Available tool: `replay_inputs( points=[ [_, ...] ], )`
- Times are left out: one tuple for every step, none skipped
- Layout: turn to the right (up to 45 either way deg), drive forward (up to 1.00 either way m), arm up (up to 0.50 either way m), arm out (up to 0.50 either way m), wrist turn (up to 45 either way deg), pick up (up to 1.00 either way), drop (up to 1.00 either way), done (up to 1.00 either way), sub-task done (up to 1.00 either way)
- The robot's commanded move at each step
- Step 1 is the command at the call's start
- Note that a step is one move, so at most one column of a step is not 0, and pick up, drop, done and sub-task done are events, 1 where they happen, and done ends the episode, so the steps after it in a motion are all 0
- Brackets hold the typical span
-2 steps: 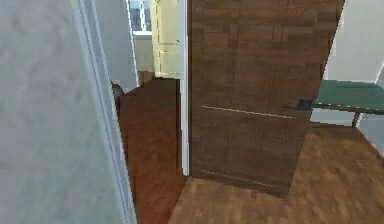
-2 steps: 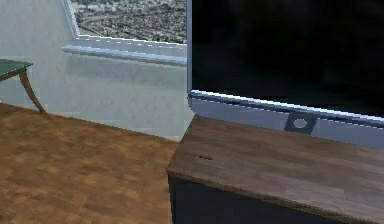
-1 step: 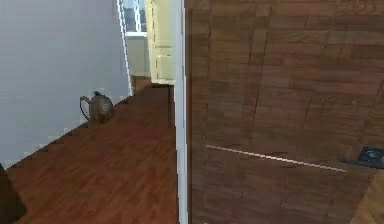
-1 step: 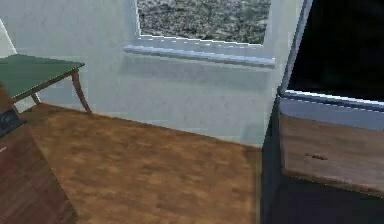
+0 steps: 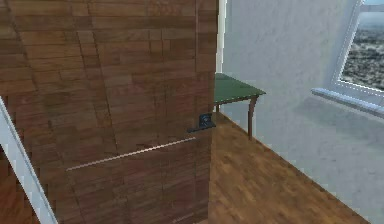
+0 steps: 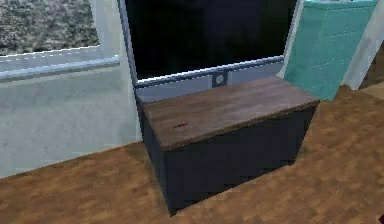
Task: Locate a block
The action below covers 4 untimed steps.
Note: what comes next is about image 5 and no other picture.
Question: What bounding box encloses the green top wooden table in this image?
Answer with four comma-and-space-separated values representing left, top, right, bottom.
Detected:
213, 72, 267, 140

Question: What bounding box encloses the brown wooden room door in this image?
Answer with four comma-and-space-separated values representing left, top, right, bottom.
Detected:
0, 0, 220, 224

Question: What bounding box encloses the white framed window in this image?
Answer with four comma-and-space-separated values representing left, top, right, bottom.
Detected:
311, 0, 384, 118

